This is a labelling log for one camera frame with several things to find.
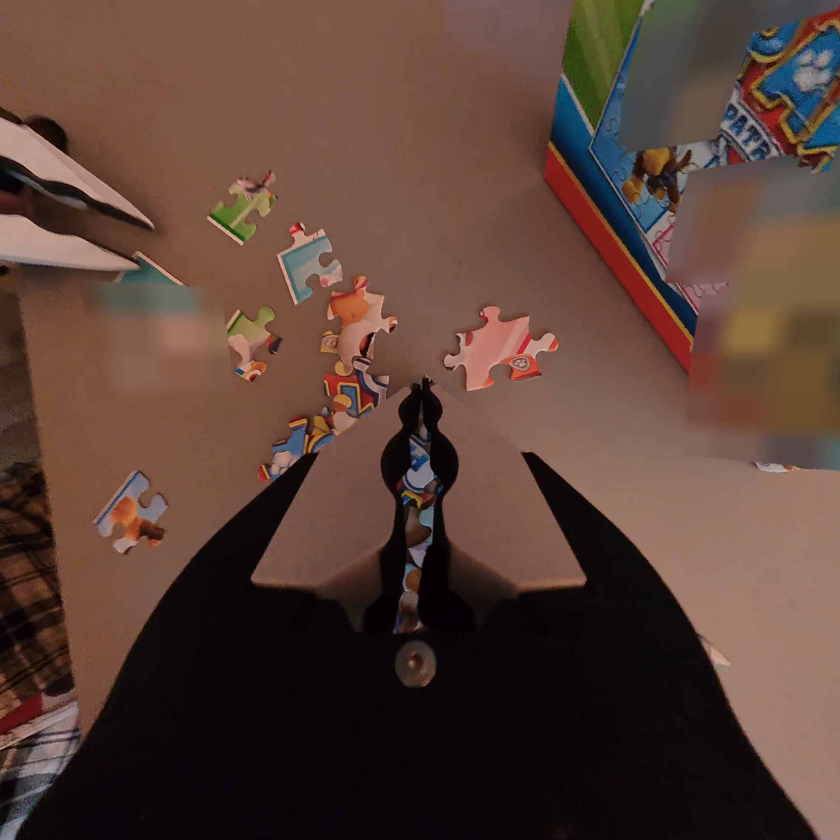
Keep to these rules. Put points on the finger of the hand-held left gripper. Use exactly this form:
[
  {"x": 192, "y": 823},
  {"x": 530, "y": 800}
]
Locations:
[
  {"x": 52, "y": 246},
  {"x": 52, "y": 164}
]

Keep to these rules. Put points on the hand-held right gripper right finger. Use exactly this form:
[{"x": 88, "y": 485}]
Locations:
[{"x": 512, "y": 518}]

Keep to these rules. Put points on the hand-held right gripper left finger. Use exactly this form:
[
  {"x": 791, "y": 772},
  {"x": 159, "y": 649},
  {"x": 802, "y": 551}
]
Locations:
[{"x": 321, "y": 518}]

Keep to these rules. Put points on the plain teal puzzle piece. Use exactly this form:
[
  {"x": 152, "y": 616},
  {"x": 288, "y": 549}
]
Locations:
[{"x": 148, "y": 272}]

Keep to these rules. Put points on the jigsaw puzzle pieces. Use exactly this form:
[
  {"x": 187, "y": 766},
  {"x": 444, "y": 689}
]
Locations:
[{"x": 505, "y": 341}]

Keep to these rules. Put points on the grey desk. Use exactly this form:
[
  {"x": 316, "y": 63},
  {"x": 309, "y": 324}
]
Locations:
[{"x": 426, "y": 164}]

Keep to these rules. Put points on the person's plaid shirt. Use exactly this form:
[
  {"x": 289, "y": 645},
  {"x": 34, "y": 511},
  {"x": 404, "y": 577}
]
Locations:
[{"x": 26, "y": 590}]

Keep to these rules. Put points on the colourful puzzle box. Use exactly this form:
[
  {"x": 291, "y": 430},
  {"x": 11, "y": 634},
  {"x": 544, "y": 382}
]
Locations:
[{"x": 590, "y": 220}]

